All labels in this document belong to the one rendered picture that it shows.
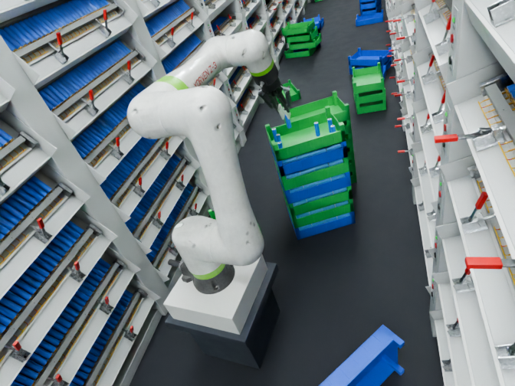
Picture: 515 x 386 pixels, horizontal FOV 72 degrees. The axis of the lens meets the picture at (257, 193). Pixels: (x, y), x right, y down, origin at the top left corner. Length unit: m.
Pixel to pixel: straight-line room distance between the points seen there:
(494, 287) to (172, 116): 0.73
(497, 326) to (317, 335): 0.89
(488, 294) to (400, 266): 0.95
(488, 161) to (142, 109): 0.73
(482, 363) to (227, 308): 0.68
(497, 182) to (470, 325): 0.39
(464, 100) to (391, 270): 0.96
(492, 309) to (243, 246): 0.59
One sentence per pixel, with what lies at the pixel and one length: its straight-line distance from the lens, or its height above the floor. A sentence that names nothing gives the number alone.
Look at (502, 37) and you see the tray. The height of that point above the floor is 1.10.
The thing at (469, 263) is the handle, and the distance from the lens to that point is 0.48.
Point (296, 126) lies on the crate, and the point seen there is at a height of 0.51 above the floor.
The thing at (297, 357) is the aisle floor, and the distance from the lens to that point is 1.46.
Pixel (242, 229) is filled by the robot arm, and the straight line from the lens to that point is 0.98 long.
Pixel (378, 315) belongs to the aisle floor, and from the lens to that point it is 1.52.
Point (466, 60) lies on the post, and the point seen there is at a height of 0.99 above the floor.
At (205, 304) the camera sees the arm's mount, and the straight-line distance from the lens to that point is 1.22.
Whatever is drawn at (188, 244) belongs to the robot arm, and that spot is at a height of 0.60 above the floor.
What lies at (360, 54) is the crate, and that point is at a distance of 3.55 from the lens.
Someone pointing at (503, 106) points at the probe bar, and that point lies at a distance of 0.74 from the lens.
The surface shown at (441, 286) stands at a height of 0.31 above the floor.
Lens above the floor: 1.29
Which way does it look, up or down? 37 degrees down
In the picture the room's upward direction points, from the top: 18 degrees counter-clockwise
